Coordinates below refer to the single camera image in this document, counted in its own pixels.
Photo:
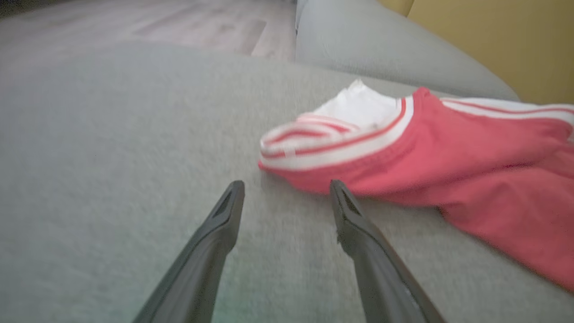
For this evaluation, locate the large grey sofa seat cushion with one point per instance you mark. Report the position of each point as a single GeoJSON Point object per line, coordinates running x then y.
{"type": "Point", "coordinates": [134, 157]}

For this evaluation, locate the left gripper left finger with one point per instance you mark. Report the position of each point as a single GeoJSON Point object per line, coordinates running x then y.
{"type": "Point", "coordinates": [206, 255]}

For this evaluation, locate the red shorts with white trim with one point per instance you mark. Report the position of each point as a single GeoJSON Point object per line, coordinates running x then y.
{"type": "Point", "coordinates": [448, 152]}

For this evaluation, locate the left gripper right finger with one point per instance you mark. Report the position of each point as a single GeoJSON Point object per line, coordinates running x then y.
{"type": "Point", "coordinates": [376, 264]}

